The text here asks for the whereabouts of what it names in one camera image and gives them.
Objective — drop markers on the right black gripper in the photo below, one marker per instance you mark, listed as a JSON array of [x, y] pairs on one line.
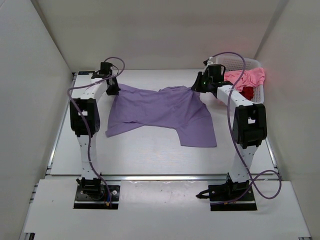
[[198, 87]]

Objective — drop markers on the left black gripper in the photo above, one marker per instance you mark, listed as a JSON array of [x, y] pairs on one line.
[[114, 91]]

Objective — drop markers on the purple t shirt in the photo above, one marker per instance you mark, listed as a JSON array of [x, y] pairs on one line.
[[173, 107]]

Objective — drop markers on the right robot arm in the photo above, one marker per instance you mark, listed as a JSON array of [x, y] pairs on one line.
[[248, 124]]

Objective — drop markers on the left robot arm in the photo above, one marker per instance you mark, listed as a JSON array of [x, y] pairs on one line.
[[85, 119]]

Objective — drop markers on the white plastic laundry basket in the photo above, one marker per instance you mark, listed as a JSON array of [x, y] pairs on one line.
[[234, 62]]

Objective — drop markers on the dark label sticker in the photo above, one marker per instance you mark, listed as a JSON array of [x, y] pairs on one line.
[[84, 73]]

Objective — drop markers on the red t shirt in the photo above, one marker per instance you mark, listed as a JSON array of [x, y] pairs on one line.
[[248, 92]]

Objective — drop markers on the pink t shirt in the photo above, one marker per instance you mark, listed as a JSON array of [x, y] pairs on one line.
[[251, 78]]

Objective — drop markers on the aluminium rail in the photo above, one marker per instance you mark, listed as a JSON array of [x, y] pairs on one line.
[[165, 177]]

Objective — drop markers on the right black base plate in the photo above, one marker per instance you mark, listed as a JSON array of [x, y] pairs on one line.
[[223, 199]]

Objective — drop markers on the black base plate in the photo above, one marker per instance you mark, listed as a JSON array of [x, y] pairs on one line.
[[100, 201], [223, 199]]

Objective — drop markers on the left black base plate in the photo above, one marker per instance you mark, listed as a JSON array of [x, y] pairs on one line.
[[100, 201]]

